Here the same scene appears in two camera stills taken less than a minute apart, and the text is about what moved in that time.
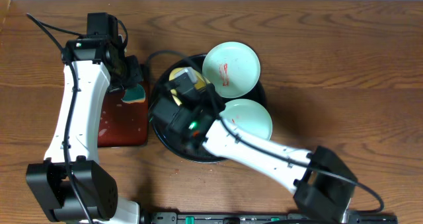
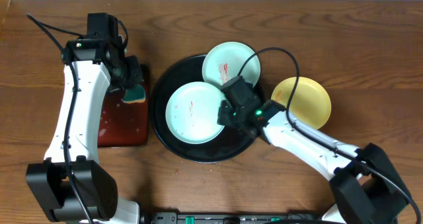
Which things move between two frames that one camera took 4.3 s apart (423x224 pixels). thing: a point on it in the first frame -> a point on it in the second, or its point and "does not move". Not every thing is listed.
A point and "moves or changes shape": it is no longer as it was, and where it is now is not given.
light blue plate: (249, 116) moves or changes shape
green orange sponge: (134, 95) does not move
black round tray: (203, 155) does not move
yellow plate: (200, 84) -> (310, 103)
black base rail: (260, 218) does not move
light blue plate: (232, 68) does not move
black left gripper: (137, 75) does not move
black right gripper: (208, 94) -> (223, 117)
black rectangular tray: (121, 123) does not move
